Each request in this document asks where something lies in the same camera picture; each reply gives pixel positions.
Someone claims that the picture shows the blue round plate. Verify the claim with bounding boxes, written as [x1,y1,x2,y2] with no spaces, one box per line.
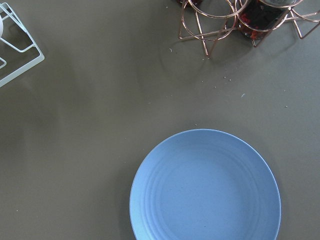
[129,129,281,240]

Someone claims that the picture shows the dark drink bottle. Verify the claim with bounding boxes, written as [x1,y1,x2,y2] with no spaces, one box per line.
[238,0,298,41]

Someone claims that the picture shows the copper wire bottle rack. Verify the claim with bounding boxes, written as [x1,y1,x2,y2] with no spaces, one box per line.
[178,0,320,57]

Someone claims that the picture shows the white wire rack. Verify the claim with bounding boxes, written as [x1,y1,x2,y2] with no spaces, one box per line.
[0,2,45,87]

